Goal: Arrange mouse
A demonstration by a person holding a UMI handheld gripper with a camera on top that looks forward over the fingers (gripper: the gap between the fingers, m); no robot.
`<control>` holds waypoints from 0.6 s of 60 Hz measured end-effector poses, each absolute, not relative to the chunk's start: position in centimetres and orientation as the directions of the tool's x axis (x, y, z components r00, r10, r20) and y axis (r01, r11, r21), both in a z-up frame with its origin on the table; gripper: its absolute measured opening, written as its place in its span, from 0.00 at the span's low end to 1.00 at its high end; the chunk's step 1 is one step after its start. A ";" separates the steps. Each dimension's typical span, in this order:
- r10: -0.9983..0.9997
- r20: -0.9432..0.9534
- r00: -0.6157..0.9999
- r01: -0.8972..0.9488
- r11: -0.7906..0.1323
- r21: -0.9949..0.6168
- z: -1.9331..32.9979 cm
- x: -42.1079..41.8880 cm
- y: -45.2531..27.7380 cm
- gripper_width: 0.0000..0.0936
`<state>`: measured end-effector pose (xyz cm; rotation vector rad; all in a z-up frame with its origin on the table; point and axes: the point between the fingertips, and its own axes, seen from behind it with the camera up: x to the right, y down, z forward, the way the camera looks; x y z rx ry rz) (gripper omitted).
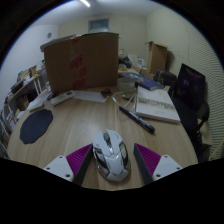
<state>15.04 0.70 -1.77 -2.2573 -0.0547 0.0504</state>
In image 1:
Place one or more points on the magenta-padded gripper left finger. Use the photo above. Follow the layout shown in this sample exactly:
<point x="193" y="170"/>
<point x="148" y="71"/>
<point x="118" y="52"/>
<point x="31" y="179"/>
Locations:
<point x="60" y="165"/>

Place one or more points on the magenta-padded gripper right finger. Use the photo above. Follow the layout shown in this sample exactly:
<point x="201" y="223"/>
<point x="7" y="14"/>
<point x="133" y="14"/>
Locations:
<point x="165" y="165"/>

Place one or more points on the white and black computer mouse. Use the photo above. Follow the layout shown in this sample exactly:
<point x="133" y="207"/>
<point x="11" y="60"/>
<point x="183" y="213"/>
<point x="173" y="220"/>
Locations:
<point x="111" y="156"/>

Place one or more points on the dark scalloped mouse pad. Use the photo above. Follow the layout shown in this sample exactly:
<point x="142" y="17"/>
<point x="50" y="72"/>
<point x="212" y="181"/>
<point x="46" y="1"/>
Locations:
<point x="35" y="126"/>

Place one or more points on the black marker pen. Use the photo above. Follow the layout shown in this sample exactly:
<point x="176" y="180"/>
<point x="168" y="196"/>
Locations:
<point x="136" y="119"/>

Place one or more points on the large white book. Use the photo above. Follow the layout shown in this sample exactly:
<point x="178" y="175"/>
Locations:
<point x="155" y="103"/>

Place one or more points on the shelf unit with books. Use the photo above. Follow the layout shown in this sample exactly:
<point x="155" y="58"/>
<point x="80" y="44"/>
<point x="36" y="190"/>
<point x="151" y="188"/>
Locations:
<point x="7" y="126"/>

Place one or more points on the white remote control with display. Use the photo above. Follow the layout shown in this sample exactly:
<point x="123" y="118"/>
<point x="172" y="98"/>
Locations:
<point x="62" y="97"/>

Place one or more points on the white paper sheet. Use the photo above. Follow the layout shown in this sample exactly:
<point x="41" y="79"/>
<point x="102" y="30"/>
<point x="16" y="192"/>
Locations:
<point x="90" y="96"/>

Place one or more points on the black office chair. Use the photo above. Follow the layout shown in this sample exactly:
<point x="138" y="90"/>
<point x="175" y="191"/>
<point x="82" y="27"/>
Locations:
<point x="190" y="90"/>

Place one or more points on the blue book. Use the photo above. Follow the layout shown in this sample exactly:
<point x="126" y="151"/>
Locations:
<point x="150" y="85"/>

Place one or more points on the wooden side desk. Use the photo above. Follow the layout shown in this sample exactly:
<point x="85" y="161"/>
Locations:
<point x="23" y="87"/>

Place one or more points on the black bag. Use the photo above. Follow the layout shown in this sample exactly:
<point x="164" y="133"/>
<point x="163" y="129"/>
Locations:
<point x="165" y="77"/>

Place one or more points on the tall open cardboard box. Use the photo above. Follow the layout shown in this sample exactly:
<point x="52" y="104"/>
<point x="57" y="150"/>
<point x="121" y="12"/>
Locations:
<point x="157" y="56"/>

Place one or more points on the large brown cardboard sheet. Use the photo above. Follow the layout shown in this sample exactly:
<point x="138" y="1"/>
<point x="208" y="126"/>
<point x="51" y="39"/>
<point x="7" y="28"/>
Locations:
<point x="95" y="61"/>

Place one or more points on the grey framed glass door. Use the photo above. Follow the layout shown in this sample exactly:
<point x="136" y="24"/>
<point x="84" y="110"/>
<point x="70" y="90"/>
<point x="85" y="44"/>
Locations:
<point x="98" y="25"/>

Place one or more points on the ceiling tube light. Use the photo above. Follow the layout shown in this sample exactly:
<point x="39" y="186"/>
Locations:
<point x="85" y="3"/>

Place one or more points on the round wall clock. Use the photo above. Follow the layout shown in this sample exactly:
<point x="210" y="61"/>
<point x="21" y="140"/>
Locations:
<point x="49" y="35"/>

